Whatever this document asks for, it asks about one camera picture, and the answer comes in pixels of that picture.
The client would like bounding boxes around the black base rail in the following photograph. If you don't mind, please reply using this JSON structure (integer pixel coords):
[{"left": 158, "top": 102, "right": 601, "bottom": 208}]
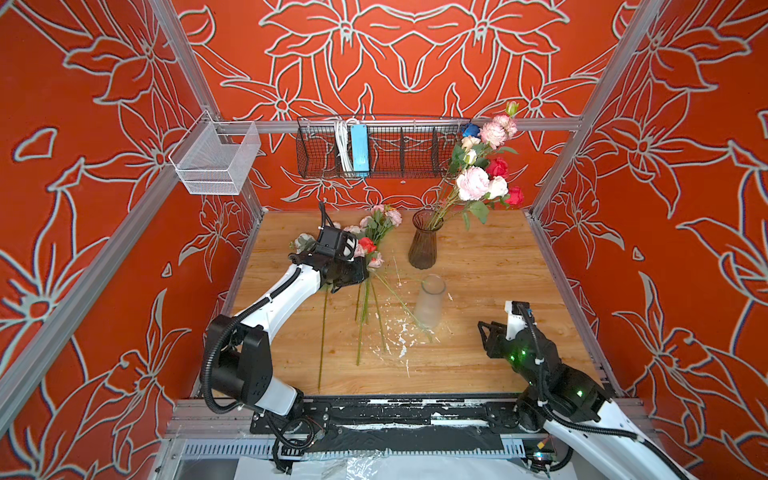
[{"left": 249, "top": 392, "right": 571, "bottom": 454}]

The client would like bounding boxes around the cream peach rose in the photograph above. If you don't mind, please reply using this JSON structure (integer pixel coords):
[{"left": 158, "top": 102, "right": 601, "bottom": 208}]
[{"left": 448, "top": 136, "right": 483, "bottom": 178}]

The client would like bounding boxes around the red pink mixed stem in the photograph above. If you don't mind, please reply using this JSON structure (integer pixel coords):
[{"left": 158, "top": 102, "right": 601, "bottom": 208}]
[{"left": 355, "top": 235, "right": 431, "bottom": 366}]

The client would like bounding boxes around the blue rose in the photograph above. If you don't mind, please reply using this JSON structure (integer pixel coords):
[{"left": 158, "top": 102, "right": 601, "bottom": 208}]
[{"left": 462, "top": 123, "right": 480, "bottom": 138}]

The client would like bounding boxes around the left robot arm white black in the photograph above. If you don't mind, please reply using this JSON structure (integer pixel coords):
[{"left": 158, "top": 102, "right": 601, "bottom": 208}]
[{"left": 199, "top": 202, "right": 368, "bottom": 420}]

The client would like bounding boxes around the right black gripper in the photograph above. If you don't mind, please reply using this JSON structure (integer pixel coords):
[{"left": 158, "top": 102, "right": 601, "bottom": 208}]
[{"left": 476, "top": 320, "right": 548, "bottom": 395}]

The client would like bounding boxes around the red rose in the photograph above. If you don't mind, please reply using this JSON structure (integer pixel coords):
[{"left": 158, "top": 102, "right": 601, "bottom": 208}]
[
  {"left": 485, "top": 158, "right": 509, "bottom": 179},
  {"left": 504, "top": 186, "right": 525, "bottom": 208}
]

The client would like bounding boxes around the light blue box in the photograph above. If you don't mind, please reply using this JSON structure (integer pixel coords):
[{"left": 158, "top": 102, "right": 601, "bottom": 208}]
[{"left": 349, "top": 123, "right": 370, "bottom": 178}]

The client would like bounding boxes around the pink carnation spray stem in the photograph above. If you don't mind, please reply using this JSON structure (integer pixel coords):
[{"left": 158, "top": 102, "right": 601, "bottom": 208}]
[{"left": 471, "top": 101, "right": 520, "bottom": 167}]

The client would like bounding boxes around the large pink peony stem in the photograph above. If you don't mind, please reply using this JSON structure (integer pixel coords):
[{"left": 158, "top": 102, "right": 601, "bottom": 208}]
[{"left": 427, "top": 166, "right": 510, "bottom": 230}]

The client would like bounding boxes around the clear frosted glass vase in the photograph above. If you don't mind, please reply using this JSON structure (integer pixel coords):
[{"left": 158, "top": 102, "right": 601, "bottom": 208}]
[{"left": 414, "top": 274, "right": 446, "bottom": 330}]

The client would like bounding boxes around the pink flower bunch right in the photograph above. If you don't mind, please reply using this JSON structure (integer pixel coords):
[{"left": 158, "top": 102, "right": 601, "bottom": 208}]
[{"left": 359, "top": 204, "right": 403, "bottom": 253}]

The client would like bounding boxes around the brown ribbed glass vase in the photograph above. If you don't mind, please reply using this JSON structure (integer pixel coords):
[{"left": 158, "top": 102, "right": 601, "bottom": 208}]
[{"left": 408, "top": 209, "right": 443, "bottom": 270}]

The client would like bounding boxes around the black wire wall basket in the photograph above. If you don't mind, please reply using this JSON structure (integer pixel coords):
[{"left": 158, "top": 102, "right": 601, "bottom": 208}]
[{"left": 296, "top": 115, "right": 470, "bottom": 179}]

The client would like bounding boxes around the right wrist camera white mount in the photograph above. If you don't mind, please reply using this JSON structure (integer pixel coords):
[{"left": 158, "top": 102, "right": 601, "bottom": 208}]
[{"left": 504, "top": 301, "right": 531, "bottom": 340}]

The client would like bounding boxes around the white mesh wall basket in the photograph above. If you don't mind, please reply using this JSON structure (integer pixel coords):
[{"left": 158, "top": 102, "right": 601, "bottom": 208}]
[{"left": 169, "top": 112, "right": 262, "bottom": 196}]

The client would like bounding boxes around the pink white flower bunch left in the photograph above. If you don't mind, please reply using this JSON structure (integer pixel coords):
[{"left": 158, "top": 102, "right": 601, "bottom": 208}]
[{"left": 292, "top": 223, "right": 367, "bottom": 391}]

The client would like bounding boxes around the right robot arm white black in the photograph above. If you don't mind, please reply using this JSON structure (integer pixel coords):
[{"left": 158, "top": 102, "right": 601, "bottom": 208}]
[{"left": 477, "top": 301, "right": 694, "bottom": 479}]

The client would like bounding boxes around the white cable bundle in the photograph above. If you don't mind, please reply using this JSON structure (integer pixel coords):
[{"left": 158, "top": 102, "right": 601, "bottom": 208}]
[{"left": 332, "top": 118, "right": 355, "bottom": 175}]

